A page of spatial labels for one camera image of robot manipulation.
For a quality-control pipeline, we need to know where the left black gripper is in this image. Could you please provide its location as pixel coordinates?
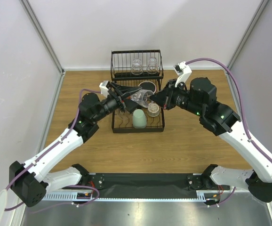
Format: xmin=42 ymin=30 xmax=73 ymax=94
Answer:
xmin=92 ymin=82 xmax=144 ymax=123

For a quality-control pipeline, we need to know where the short clear glass tumbler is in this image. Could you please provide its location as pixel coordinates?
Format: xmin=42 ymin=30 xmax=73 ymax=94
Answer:
xmin=147 ymin=103 xmax=160 ymax=117

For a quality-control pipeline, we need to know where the clear stemless glass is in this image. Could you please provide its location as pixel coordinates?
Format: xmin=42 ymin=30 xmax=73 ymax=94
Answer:
xmin=146 ymin=57 xmax=159 ymax=74
xmin=131 ymin=58 xmax=143 ymax=75
xmin=131 ymin=89 xmax=154 ymax=108

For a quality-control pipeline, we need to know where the black skull pattern mug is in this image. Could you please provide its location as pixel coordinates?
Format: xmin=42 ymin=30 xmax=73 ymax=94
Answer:
xmin=139 ymin=81 xmax=157 ymax=94

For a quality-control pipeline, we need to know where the pale green cup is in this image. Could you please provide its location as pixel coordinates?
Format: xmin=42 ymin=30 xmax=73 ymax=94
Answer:
xmin=132 ymin=109 xmax=147 ymax=129

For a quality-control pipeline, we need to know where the clear stemless glass front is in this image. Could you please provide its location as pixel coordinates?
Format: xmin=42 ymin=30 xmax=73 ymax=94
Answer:
xmin=131 ymin=58 xmax=143 ymax=75

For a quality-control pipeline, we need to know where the clear stemless glass back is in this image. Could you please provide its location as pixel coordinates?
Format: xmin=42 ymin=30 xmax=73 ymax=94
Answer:
xmin=146 ymin=57 xmax=159 ymax=74

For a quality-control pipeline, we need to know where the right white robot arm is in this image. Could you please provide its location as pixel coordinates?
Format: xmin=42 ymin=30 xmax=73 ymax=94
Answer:
xmin=150 ymin=77 xmax=272 ymax=202

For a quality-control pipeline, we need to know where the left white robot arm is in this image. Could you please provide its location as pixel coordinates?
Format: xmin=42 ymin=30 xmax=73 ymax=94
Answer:
xmin=6 ymin=81 xmax=142 ymax=207

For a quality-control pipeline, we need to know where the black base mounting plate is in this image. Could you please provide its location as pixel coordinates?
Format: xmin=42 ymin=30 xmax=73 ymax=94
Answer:
xmin=79 ymin=173 xmax=227 ymax=193

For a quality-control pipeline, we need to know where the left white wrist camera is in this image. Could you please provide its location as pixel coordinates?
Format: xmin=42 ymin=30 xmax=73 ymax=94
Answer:
xmin=99 ymin=81 xmax=110 ymax=97

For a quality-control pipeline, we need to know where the black wire dish rack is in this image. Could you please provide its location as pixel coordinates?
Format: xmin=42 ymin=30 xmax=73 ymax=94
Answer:
xmin=111 ymin=49 xmax=165 ymax=133

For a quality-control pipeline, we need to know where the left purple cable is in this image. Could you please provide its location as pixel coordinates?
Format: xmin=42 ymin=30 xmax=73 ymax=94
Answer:
xmin=4 ymin=89 xmax=101 ymax=212

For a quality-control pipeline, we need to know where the purple cable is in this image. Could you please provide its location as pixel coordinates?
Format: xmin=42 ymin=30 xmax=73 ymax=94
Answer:
xmin=4 ymin=89 xmax=101 ymax=212
xmin=185 ymin=58 xmax=272 ymax=205

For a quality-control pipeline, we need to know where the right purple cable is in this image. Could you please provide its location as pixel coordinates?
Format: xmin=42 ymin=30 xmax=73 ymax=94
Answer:
xmin=185 ymin=58 xmax=272 ymax=205

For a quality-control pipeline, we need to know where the grey slotted cable duct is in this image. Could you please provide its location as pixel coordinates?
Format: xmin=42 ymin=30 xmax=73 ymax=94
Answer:
xmin=43 ymin=190 xmax=220 ymax=202

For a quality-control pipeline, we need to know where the left aluminium frame post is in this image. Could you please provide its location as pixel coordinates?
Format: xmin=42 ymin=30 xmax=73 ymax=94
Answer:
xmin=19 ymin=0 xmax=65 ymax=73

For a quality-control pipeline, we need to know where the aluminium frame post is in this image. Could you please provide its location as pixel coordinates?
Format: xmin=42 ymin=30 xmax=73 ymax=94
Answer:
xmin=227 ymin=0 xmax=271 ymax=69
xmin=19 ymin=0 xmax=65 ymax=73

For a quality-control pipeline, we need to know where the right aluminium frame post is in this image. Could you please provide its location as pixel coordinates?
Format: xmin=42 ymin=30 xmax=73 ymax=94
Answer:
xmin=227 ymin=0 xmax=271 ymax=69

